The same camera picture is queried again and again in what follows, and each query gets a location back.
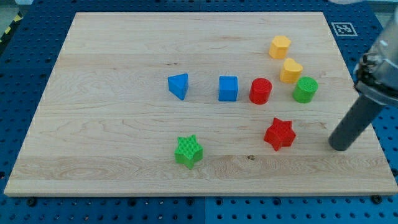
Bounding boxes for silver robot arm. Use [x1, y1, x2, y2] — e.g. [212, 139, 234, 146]
[354, 11, 397, 107]

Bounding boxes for green star block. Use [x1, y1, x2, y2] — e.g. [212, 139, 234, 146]
[174, 134, 203, 170]

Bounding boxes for red star block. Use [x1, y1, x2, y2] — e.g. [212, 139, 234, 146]
[264, 118, 296, 151]

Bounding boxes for wooden board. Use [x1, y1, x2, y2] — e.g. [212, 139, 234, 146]
[4, 12, 397, 197]

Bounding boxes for blue triangle block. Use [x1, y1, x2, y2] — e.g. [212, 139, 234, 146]
[167, 73, 188, 100]

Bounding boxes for blue cube block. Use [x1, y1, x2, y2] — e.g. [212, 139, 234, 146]
[218, 76, 239, 101]

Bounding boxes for red cylinder block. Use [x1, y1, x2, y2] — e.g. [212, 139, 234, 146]
[249, 78, 272, 105]

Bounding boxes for yellow heart block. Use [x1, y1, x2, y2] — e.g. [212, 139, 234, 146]
[280, 58, 303, 83]

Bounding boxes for yellow pentagon block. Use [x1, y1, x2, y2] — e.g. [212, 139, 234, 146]
[269, 35, 291, 59]

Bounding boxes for green cylinder block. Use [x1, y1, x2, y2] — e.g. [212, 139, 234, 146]
[292, 77, 318, 103]

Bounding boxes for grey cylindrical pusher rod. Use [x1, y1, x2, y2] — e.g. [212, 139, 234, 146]
[328, 95, 385, 151]

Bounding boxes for white fiducial marker tag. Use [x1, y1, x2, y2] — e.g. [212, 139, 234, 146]
[331, 22, 357, 37]

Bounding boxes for black bolt left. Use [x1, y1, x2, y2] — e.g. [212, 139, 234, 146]
[26, 197, 37, 207]

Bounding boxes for black bolt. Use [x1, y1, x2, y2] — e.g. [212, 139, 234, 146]
[371, 195, 383, 205]
[26, 197, 37, 207]

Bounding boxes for black bolt right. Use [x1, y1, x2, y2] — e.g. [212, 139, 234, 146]
[371, 195, 383, 205]

